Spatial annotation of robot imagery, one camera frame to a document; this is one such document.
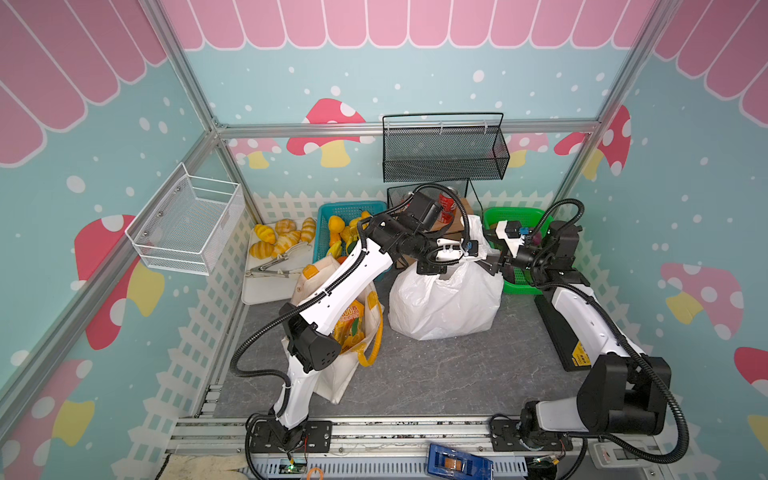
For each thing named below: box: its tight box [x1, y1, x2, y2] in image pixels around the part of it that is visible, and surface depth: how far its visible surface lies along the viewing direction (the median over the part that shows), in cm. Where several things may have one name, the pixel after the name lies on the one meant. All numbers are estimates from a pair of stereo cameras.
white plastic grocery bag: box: [388, 215, 504, 341], surface depth 83 cm
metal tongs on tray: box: [245, 242, 312, 278], surface depth 111 cm
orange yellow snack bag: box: [333, 300, 365, 353], surface depth 83 cm
